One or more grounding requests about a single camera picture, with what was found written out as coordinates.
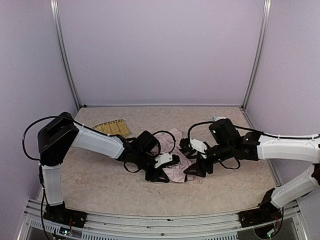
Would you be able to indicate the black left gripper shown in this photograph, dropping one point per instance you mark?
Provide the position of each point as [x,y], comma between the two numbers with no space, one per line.
[155,172]

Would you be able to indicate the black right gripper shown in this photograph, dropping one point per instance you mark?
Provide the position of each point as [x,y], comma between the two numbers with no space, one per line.
[203,162]

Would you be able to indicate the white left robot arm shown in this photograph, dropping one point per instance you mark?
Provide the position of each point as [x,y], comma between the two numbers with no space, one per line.
[63,135]

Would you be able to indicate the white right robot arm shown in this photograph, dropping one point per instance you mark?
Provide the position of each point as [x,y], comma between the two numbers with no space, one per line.
[257,145]

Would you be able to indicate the woven bamboo tray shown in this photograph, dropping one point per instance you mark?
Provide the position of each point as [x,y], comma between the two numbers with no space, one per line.
[114,127]

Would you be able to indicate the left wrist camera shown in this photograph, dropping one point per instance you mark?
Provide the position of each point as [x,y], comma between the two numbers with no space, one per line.
[166,159]

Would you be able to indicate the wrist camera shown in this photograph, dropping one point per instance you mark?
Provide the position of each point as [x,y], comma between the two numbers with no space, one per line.
[166,159]
[192,146]

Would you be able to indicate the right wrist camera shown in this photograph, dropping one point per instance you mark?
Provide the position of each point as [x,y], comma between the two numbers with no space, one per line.
[192,146]

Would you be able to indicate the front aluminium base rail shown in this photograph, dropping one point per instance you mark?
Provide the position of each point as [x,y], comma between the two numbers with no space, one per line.
[108,226]

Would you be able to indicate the right rear aluminium corner post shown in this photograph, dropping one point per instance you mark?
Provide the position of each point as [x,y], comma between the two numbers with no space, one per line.
[258,54]

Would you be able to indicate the aluminium corner post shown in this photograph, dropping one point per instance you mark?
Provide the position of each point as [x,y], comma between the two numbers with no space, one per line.
[63,53]
[258,54]

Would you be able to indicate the left rear aluminium corner post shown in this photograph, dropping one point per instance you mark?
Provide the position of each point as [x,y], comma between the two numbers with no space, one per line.
[63,53]

